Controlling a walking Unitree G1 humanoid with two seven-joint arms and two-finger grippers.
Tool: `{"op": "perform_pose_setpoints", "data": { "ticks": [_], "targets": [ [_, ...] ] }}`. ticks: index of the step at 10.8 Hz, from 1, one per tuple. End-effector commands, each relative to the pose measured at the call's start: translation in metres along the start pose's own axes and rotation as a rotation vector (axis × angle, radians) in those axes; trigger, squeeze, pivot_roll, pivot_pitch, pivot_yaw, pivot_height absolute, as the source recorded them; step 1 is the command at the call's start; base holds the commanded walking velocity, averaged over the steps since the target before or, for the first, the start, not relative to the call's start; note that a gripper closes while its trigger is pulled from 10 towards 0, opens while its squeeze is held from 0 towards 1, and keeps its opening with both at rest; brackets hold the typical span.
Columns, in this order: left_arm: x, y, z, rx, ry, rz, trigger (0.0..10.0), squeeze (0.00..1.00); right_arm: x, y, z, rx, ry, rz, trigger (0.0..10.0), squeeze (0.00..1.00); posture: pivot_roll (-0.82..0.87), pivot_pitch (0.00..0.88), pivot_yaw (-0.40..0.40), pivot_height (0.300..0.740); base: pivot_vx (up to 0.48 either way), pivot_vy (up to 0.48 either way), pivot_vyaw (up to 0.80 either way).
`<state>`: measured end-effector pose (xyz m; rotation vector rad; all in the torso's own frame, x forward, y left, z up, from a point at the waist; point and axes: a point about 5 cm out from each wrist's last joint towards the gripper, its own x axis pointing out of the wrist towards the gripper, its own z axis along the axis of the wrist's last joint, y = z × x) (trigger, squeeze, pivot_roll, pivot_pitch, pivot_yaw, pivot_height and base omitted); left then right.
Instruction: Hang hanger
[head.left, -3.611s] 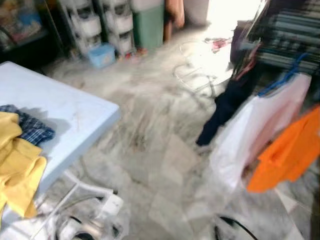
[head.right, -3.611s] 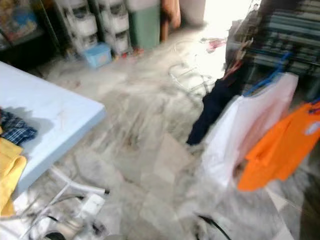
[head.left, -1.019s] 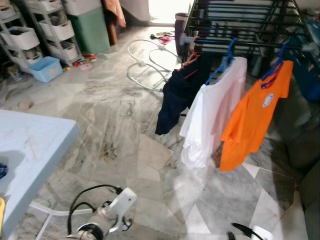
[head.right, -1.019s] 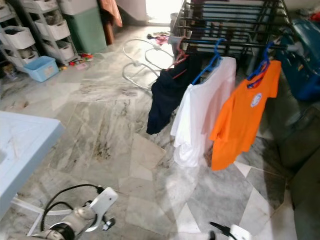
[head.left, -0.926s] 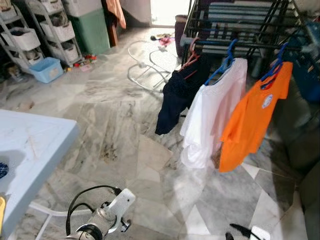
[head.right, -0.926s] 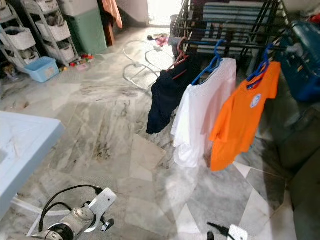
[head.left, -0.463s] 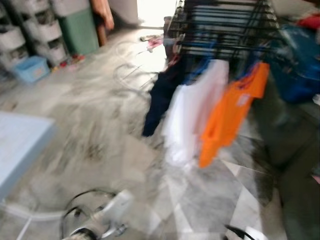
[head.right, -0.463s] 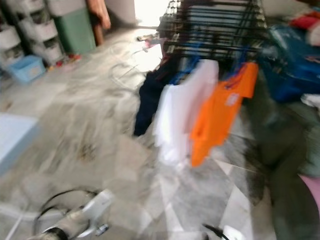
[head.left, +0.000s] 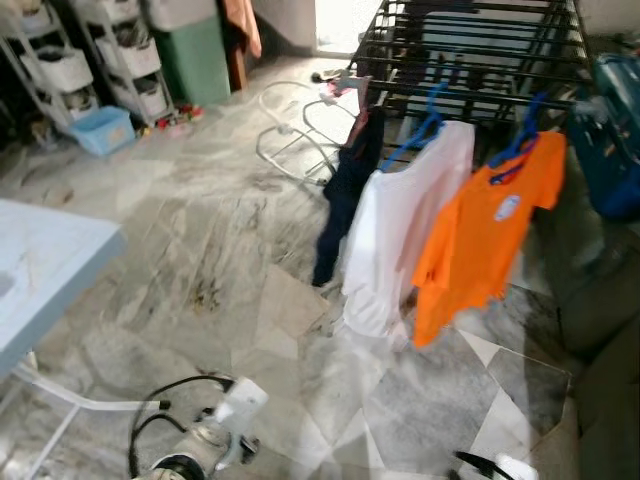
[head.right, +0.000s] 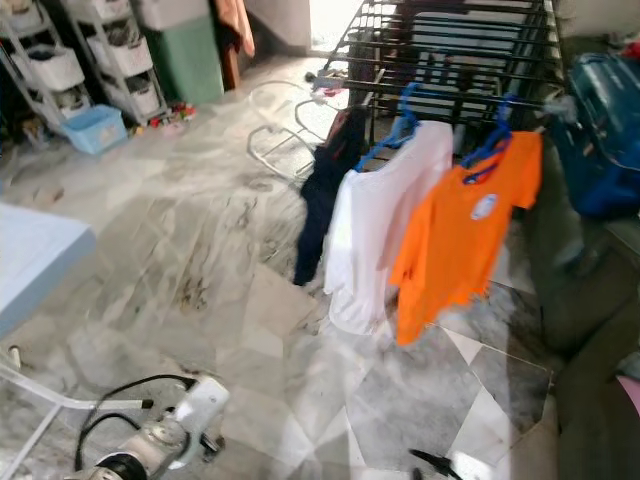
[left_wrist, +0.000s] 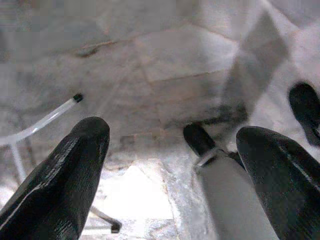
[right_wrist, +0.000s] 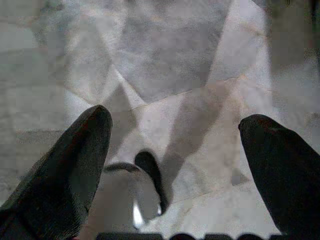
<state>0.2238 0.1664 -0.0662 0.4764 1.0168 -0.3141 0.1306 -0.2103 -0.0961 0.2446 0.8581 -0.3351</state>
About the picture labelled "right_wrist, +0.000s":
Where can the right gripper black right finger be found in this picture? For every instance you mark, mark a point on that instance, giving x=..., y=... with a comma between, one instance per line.
x=285, y=175

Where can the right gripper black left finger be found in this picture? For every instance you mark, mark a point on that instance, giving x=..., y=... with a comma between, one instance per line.
x=62, y=180

